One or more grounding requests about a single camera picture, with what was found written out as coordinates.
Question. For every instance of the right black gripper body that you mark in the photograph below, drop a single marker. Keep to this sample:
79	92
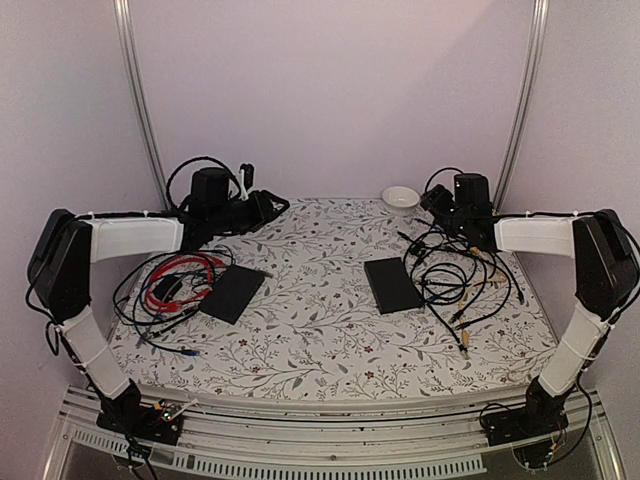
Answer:
452	219

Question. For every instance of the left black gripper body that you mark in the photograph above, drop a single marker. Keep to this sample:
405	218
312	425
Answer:
246	220

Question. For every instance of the black TP-Link network switch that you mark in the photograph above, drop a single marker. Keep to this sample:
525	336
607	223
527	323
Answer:
391	285

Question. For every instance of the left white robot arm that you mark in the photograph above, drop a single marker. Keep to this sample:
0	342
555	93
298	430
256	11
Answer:
185	276

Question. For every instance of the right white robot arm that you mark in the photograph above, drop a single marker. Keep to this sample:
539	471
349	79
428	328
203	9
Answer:
605	258

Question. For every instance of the white bowl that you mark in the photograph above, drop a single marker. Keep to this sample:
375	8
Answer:
400	198

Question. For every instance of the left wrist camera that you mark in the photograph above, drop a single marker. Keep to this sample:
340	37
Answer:
246	180

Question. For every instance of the right aluminium frame post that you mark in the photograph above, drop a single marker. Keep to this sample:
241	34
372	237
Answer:
532	62

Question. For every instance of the aluminium frame post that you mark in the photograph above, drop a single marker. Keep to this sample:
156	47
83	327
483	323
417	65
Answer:
124	25
532	62

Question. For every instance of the left aluminium frame post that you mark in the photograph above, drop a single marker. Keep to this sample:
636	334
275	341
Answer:
124	25

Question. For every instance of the aluminium front rail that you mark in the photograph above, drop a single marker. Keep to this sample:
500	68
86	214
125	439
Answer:
421	438

